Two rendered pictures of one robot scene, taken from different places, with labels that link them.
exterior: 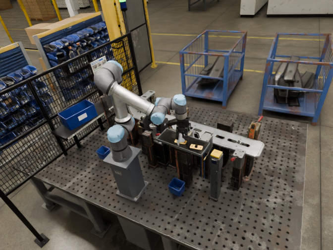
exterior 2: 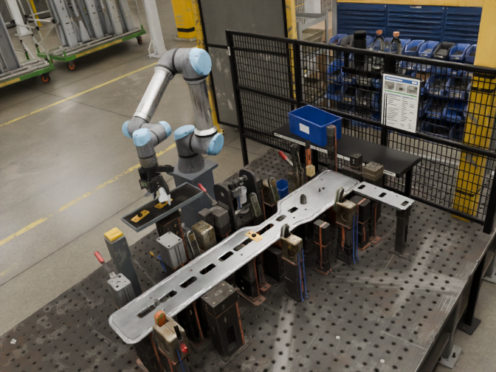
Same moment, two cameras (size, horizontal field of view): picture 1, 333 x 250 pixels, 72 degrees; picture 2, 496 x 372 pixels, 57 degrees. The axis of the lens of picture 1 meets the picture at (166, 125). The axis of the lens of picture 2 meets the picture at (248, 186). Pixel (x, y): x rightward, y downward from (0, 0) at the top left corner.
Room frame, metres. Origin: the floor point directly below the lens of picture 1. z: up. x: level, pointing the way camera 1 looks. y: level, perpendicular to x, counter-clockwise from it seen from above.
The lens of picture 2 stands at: (2.00, -1.71, 2.29)
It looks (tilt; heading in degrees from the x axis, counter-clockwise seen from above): 32 degrees down; 102
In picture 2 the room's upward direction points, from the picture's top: 8 degrees counter-clockwise
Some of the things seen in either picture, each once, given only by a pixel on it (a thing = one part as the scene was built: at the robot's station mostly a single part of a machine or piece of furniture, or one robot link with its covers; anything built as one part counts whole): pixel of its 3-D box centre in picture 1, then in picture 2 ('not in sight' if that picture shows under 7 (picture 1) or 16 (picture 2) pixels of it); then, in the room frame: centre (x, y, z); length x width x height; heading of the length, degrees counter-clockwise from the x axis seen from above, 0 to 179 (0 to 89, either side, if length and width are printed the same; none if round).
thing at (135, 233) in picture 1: (140, 214); not in sight; (1.25, 0.35, 0.33); 0.31 x 0.31 x 0.66; 58
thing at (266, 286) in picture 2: not in sight; (255, 260); (1.63, -0.12, 0.84); 0.13 x 0.05 x 0.29; 142
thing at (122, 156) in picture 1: (120, 150); (190, 159); (1.25, 0.35, 1.15); 0.15 x 0.15 x 0.10
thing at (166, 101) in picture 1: (164, 104); (155, 133); (1.24, 0.00, 1.48); 0.11 x 0.11 x 0.08; 70
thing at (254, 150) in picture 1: (183, 125); (252, 240); (1.64, -0.14, 1.00); 1.38 x 0.22 x 0.02; 52
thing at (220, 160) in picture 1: (215, 177); (127, 274); (1.08, -0.30, 0.92); 0.08 x 0.08 x 0.44; 52
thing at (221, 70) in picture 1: (214, 66); not in sight; (3.93, -1.01, 0.47); 1.20 x 0.80 x 0.95; 147
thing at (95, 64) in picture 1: (101, 72); (400, 102); (2.36, 0.61, 1.30); 0.23 x 0.02 x 0.31; 142
